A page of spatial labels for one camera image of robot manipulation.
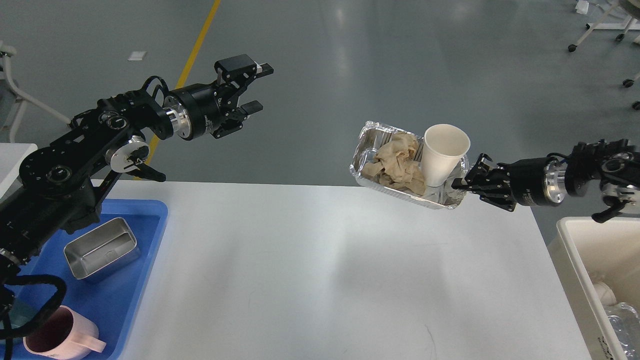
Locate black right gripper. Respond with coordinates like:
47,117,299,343
451,153,568,212

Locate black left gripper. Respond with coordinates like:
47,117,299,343
164,54,274,141

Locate white paper cup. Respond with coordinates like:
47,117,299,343
421,123,471,188

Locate brown paper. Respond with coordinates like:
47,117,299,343
361,132,426,196

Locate aluminium foil tray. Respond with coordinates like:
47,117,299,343
349,121,470,210

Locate stainless steel square dish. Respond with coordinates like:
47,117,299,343
62,217,141,283

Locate pink ribbed mug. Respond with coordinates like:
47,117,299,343
22,305,106,360

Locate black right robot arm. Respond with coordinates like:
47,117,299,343
451,139,640,224

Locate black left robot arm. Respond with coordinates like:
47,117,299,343
1,54,274,360

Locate white paper scrap on floor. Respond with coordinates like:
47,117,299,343
127,51,147,62

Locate white waste bin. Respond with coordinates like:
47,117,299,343
547,216,640,360

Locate black caster wheel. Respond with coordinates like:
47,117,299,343
622,72,640,111

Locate blue plastic tray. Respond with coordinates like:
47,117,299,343
20,199,169,360

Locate grey office chair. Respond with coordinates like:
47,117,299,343
0,41,71,143

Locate white side table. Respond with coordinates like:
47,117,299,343
0,142,38,200

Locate white wheeled frame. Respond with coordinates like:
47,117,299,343
567,0,640,53

